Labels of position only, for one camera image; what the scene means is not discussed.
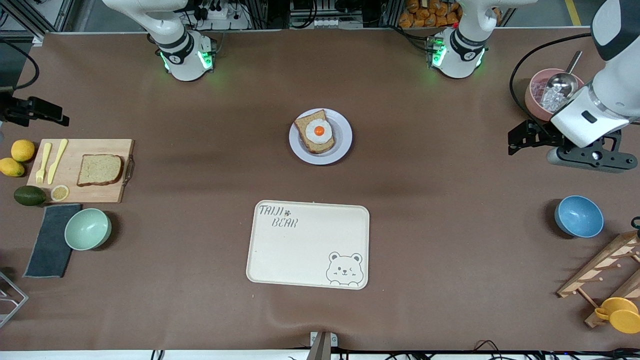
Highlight brown bread slice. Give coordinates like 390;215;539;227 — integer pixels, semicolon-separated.
293;109;336;154
76;154;124;187

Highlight white round plate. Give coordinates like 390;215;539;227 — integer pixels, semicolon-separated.
288;108;353;166

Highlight fried egg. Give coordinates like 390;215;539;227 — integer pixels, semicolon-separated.
305;119;333;145

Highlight pink bowl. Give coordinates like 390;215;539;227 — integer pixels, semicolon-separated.
524;68;586;122

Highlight yellow plastic fork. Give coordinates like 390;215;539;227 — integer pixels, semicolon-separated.
35;142;53;185

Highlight clear ice cube pile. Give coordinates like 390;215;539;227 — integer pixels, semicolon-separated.
540;87;571;113

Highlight yellow plastic knife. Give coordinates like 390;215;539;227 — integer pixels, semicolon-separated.
47;138;69;185

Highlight yellow lemon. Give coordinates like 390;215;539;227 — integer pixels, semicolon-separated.
10;139;36;163
0;157;25;178

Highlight metal scoop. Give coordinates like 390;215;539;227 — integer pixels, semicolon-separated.
542;50;584;101

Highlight green avocado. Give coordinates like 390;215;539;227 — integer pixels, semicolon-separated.
13;185;47;207

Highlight blue bowl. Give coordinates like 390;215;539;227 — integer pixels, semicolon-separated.
554;195;605;239

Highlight wooden cutting board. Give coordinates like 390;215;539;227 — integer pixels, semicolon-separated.
26;138;136;204

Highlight mint green bowl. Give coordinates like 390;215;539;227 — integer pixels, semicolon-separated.
64;208;112;251

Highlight dark grey cloth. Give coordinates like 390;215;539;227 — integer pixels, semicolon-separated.
23;203;82;279

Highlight wooden rack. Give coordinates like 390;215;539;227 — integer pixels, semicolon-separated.
556;230;640;329

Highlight orange snack bags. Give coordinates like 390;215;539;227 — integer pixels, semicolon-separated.
398;0;463;29

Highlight yellow cup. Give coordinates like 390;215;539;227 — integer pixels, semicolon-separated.
594;297;640;335

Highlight white power strip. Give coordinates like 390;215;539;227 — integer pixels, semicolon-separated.
311;16;349;29
192;0;251;31

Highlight cream bear print tray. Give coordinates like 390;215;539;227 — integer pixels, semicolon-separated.
245;200;370;290

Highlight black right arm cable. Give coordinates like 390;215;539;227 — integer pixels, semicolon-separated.
0;37;40;92

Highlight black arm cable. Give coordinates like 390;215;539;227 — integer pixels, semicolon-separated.
0;37;40;92
509;33;593;126

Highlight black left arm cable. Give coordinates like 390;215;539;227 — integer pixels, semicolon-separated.
509;33;593;126

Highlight metal wire basket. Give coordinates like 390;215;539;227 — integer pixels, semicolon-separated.
0;270;30;329

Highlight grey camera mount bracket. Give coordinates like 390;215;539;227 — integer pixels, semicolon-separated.
309;331;339;360

